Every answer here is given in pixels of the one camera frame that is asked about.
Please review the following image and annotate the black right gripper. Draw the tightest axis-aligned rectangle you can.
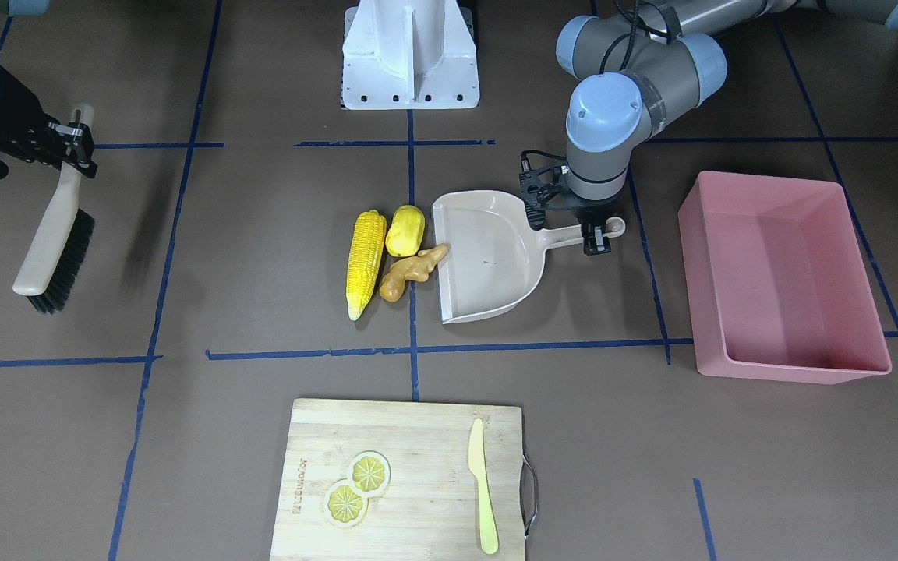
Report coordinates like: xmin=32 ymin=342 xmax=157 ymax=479
xmin=0 ymin=66 xmax=97 ymax=180

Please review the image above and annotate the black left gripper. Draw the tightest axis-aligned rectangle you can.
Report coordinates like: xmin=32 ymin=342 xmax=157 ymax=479
xmin=519 ymin=150 xmax=626 ymax=256

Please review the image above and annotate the beige plastic dustpan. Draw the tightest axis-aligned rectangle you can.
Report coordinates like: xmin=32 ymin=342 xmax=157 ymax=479
xmin=432 ymin=189 xmax=585 ymax=324

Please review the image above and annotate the beige hand brush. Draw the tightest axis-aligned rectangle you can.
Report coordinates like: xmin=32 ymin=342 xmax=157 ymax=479
xmin=12 ymin=103 xmax=95 ymax=315

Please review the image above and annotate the brown toy ginger root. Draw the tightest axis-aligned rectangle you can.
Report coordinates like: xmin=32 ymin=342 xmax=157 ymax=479
xmin=379 ymin=244 xmax=450 ymax=302

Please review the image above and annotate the yellow toy potato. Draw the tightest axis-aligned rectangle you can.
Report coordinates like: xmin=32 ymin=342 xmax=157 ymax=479
xmin=385 ymin=205 xmax=426 ymax=258

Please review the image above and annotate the yellow toy corn cob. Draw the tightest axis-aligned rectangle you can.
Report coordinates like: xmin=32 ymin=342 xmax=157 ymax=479
xmin=345 ymin=210 xmax=387 ymax=322

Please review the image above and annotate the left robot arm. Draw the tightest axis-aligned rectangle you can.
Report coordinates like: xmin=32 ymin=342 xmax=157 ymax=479
xmin=519 ymin=1 xmax=898 ymax=256

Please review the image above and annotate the pink plastic bin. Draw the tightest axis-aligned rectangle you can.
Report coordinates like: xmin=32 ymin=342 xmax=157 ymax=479
xmin=678 ymin=171 xmax=892 ymax=384

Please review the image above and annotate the yellow plastic knife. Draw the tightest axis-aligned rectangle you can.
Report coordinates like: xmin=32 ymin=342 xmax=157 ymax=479
xmin=467 ymin=418 xmax=500 ymax=556

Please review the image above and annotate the bamboo cutting board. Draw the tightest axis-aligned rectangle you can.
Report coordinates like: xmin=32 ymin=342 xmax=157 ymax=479
xmin=270 ymin=398 xmax=535 ymax=560

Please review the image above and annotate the lemon slice near centre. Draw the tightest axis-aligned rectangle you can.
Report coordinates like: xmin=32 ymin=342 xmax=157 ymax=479
xmin=347 ymin=450 xmax=391 ymax=498

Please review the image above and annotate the lemon slice near edge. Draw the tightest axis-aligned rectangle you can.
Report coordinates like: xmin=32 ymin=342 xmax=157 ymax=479
xmin=323 ymin=479 xmax=369 ymax=528

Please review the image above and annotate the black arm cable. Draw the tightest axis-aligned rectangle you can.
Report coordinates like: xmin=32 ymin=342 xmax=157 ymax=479
xmin=599 ymin=0 xmax=680 ymax=75

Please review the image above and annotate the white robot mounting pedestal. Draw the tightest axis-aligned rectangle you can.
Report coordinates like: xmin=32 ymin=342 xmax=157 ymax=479
xmin=340 ymin=1 xmax=481 ymax=111

